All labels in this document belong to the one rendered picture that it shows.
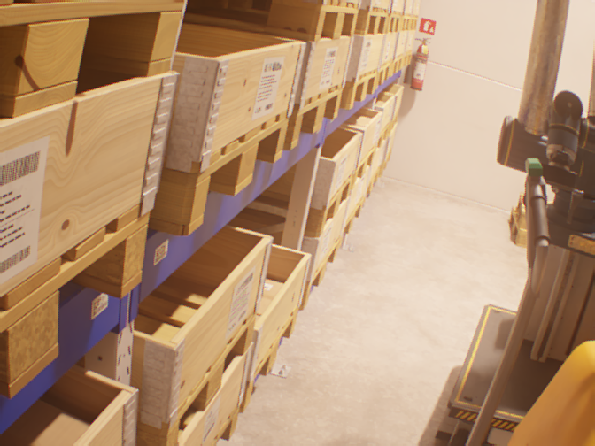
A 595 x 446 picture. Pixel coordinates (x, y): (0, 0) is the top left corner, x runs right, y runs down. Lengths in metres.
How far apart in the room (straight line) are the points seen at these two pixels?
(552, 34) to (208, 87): 1.66
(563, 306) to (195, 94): 2.28
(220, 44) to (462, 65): 5.18
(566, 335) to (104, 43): 2.76
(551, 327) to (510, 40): 4.29
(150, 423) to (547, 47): 1.92
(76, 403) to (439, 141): 6.17
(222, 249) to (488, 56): 5.23
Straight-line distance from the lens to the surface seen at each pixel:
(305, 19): 2.26
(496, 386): 1.89
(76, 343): 1.24
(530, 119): 2.86
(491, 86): 7.26
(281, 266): 3.25
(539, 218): 1.62
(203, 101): 1.42
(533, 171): 1.71
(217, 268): 2.33
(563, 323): 3.47
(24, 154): 0.79
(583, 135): 2.51
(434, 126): 7.31
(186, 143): 1.44
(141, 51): 1.09
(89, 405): 1.44
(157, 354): 1.57
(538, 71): 2.82
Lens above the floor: 1.68
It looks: 18 degrees down
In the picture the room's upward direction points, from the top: 11 degrees clockwise
